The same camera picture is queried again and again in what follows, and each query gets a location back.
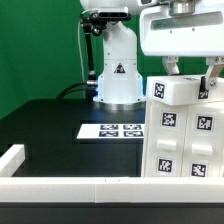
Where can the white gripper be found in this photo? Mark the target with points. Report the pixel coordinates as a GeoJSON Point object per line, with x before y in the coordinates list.
{"type": "Point", "coordinates": [197, 35]}

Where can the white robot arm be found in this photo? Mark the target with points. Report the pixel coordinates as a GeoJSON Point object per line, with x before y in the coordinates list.
{"type": "Point", "coordinates": [123, 81]}

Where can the white marker base sheet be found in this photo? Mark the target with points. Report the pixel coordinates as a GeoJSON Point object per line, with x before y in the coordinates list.
{"type": "Point", "coordinates": [111, 131]}

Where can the white small cabinet top block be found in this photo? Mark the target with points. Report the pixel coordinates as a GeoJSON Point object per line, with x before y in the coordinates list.
{"type": "Point", "coordinates": [182, 90]}

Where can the white U-shaped fence wall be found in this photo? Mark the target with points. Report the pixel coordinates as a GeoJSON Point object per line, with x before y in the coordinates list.
{"type": "Point", "coordinates": [101, 190]}

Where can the white cabinet body box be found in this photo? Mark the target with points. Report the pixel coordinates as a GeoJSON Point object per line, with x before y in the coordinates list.
{"type": "Point", "coordinates": [146, 168]}

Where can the white cabinet door panel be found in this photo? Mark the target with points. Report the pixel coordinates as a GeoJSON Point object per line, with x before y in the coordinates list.
{"type": "Point", "coordinates": [167, 140]}
{"type": "Point", "coordinates": [204, 143]}

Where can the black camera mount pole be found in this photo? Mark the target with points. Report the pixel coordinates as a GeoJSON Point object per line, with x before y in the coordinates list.
{"type": "Point", "coordinates": [90, 43]}

